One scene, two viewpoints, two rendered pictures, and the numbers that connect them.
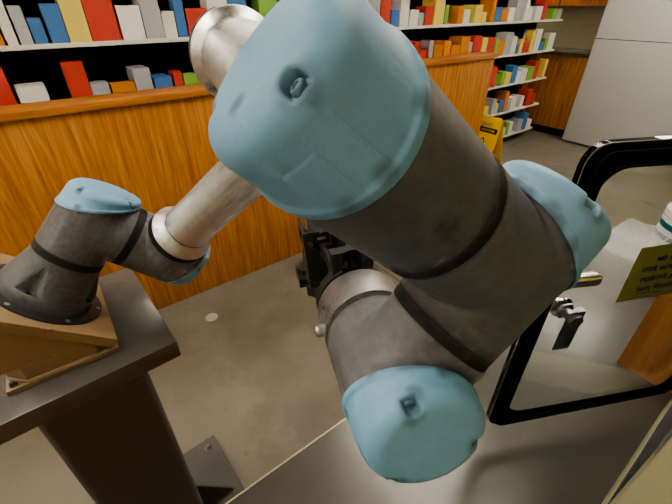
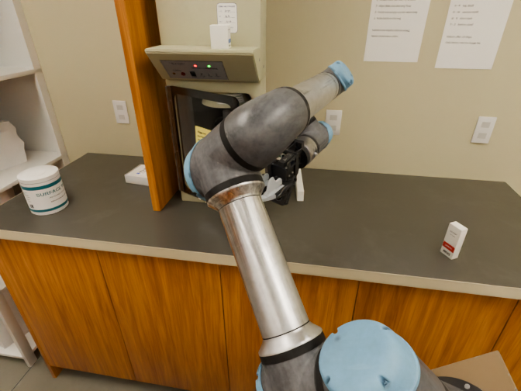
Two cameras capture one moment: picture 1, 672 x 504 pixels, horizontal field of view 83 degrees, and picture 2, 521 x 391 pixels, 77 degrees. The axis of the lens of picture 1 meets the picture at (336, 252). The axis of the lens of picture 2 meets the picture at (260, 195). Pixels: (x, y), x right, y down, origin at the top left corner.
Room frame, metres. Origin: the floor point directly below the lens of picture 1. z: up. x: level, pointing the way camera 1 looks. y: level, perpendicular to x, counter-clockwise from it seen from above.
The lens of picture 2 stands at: (0.91, 0.53, 1.61)
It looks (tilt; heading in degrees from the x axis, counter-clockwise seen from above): 29 degrees down; 227
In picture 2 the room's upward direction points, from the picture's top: straight up
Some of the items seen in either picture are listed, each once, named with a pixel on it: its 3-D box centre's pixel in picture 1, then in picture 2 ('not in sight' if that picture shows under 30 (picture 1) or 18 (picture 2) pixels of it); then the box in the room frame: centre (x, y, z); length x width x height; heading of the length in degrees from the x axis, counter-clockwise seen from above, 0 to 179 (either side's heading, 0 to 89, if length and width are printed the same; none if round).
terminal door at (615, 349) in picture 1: (640, 303); (205, 151); (0.34, -0.36, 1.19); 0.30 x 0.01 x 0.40; 100
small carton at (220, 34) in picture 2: not in sight; (220, 36); (0.28, -0.32, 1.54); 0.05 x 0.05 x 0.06; 44
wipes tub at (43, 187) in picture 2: not in sight; (44, 189); (0.76, -0.83, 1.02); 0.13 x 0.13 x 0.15
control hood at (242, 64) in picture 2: not in sight; (205, 65); (0.31, -0.36, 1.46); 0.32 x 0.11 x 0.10; 127
